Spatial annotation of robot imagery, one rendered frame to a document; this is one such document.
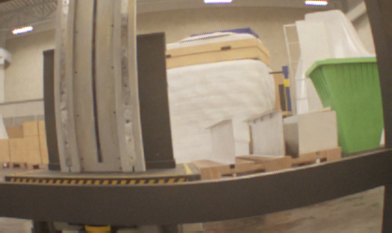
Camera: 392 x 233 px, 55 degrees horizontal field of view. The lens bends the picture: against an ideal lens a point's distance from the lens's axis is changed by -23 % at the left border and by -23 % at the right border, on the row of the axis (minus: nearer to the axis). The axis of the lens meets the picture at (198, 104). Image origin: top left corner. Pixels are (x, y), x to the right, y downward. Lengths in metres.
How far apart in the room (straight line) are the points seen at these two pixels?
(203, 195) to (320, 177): 0.22
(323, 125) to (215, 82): 1.75
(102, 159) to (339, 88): 1.90
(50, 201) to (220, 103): 3.32
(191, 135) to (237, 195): 3.36
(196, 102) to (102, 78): 2.45
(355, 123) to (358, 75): 0.35
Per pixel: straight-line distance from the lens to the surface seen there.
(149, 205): 0.79
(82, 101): 1.72
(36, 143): 9.07
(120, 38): 1.68
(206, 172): 2.34
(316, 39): 4.45
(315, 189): 0.83
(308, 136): 2.49
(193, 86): 4.11
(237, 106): 4.02
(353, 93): 3.17
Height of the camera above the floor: 0.40
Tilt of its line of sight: 5 degrees up
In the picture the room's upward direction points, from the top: 5 degrees counter-clockwise
